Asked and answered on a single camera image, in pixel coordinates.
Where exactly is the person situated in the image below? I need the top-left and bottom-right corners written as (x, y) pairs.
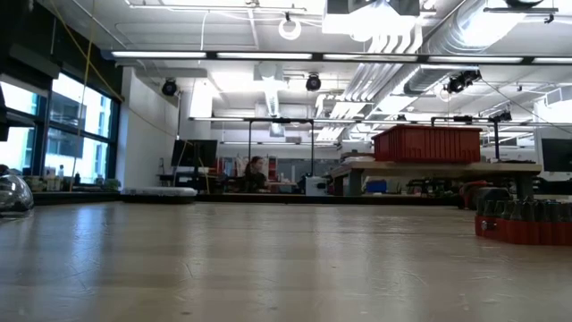
top-left (243, 155), bottom-right (270, 194)

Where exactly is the long ceiling light bar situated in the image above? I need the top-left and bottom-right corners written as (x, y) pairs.
top-left (100, 48), bottom-right (572, 67)

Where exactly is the silver round air duct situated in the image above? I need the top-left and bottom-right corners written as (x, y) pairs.
top-left (404, 0), bottom-right (528, 95)

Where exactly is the wooden workbench on casters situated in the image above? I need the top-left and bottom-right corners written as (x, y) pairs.
top-left (331, 159), bottom-right (543, 198)

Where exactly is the black aluminium table frame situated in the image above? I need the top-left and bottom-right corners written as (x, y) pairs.
top-left (33, 191), bottom-right (461, 208)

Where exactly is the large glass window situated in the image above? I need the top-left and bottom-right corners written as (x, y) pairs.
top-left (0, 71), bottom-right (122, 187)

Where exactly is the black camera stand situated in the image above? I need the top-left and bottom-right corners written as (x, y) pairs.
top-left (431, 109), bottom-right (514, 162)

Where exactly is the black computer monitor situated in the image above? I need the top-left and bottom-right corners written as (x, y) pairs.
top-left (171, 139), bottom-right (219, 169)
top-left (540, 137), bottom-right (572, 174)

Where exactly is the yellow power cable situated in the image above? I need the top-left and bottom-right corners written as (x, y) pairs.
top-left (51, 0), bottom-right (124, 193)

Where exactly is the black gantry frame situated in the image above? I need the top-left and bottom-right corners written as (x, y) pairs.
top-left (247, 116), bottom-right (315, 193)

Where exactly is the red ribbed storage bin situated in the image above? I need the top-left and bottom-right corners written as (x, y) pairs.
top-left (372, 124), bottom-right (483, 164)

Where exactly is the white coiled ceiling cable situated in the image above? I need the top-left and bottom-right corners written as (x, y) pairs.
top-left (277, 16), bottom-right (303, 41)

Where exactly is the white appliance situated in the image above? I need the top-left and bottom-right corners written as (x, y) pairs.
top-left (305, 175), bottom-right (330, 197)

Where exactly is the red bit holder block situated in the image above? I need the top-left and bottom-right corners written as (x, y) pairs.
top-left (473, 190), bottom-right (572, 247)

